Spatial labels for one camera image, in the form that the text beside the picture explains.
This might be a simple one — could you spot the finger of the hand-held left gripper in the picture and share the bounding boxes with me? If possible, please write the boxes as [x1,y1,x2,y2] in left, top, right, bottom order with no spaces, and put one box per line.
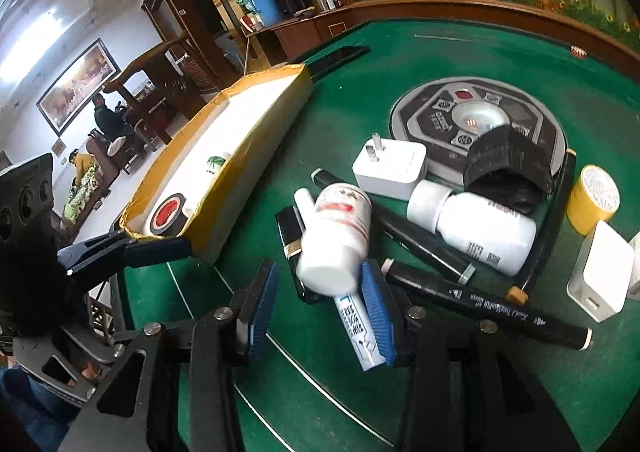
[67,250,192,279]
[57,229,194,263]

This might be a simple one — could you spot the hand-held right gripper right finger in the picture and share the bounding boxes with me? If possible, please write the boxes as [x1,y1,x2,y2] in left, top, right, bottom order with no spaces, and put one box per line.
[359,259,581,452]

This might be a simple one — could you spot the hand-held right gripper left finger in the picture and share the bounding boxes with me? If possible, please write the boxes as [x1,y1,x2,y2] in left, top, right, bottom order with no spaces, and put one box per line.
[57,259,281,452]

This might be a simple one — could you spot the black tube with gold band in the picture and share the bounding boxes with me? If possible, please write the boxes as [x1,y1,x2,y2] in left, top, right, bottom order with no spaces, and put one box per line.
[275,205,322,305]

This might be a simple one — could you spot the black marker grey end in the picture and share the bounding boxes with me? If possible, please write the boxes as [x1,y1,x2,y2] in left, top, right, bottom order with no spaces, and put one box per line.
[311,168,477,285]

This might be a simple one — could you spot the white bottle with red label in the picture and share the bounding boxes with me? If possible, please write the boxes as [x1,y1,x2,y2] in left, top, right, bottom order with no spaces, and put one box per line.
[292,182,374,296]

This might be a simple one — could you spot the thick black marker white print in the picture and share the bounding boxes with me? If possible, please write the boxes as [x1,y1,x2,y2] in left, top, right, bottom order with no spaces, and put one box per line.
[384,258,596,352]

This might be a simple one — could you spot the large white bottle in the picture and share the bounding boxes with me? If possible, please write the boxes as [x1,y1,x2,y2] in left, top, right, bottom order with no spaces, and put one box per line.
[406,180,538,277]

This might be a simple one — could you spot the yellow-taped white box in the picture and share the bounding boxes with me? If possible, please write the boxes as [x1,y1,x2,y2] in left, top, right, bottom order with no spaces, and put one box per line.
[120,62,315,265]

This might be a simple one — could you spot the long thin black pen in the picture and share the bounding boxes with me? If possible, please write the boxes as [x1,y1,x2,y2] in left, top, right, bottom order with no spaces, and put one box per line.
[505,149,579,306]

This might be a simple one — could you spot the black pouch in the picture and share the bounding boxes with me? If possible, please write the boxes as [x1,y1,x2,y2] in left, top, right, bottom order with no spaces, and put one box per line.
[462,125,564,219]

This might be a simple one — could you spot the yellow tape roll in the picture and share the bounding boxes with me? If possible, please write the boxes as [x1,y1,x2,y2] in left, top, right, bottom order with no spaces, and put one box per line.
[565,164,621,237]

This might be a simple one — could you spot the white tube with blue print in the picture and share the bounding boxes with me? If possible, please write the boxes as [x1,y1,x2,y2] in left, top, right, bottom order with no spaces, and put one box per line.
[332,288,382,374]

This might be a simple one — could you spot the black tape roll red core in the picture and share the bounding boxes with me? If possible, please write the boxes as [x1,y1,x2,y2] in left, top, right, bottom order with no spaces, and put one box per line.
[144,192,195,237]

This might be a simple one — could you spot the sofa with printed blanket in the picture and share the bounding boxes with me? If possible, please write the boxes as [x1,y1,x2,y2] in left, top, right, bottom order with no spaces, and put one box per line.
[59,136,122,233]

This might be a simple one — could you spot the white bottle with green print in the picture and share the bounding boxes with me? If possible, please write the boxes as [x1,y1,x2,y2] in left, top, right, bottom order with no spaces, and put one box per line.
[197,150,234,185]

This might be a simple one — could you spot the white plug charger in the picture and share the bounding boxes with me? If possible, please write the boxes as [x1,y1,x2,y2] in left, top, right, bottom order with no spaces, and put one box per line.
[352,134,429,203]

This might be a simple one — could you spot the wooden chair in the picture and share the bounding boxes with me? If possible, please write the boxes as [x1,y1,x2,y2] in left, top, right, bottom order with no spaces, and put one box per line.
[102,30,202,153]

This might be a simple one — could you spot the round table control panel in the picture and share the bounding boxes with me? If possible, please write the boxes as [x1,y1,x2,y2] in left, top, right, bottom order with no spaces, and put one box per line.
[389,78,569,183]

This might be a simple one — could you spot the white power adapter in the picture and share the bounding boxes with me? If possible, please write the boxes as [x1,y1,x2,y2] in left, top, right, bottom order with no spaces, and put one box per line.
[566,220,637,323]

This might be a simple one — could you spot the wooden cabinet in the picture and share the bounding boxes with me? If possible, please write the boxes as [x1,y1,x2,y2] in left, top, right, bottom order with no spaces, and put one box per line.
[244,6,362,73]

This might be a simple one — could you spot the black phone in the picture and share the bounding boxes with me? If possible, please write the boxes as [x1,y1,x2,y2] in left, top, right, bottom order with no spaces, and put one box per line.
[306,46,372,83]

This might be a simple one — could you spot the blue thermos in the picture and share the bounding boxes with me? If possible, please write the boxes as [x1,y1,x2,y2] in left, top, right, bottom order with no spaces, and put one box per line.
[248,0,280,28]

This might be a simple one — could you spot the framed wall painting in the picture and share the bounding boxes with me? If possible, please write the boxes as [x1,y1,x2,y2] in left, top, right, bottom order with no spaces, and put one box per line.
[36,37,122,135]

